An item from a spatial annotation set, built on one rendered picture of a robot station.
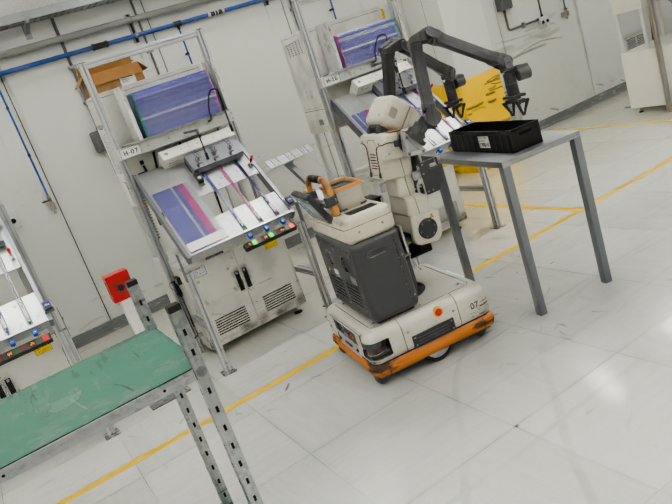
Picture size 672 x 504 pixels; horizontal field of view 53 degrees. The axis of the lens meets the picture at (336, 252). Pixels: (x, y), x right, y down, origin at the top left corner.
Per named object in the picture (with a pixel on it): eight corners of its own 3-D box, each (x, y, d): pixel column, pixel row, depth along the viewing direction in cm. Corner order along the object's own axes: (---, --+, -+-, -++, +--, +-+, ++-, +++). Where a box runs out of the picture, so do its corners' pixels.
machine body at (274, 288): (309, 309, 443) (278, 223, 427) (216, 359, 414) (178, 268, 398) (270, 295, 500) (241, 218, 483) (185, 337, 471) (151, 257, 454)
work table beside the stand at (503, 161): (541, 316, 329) (501, 162, 307) (467, 287, 394) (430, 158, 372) (612, 280, 340) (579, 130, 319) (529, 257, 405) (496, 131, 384)
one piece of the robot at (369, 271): (382, 350, 310) (325, 181, 288) (341, 320, 361) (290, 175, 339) (442, 321, 319) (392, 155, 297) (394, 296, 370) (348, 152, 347)
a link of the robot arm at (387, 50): (374, 40, 332) (386, 41, 325) (395, 36, 339) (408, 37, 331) (379, 128, 351) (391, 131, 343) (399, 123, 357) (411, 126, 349)
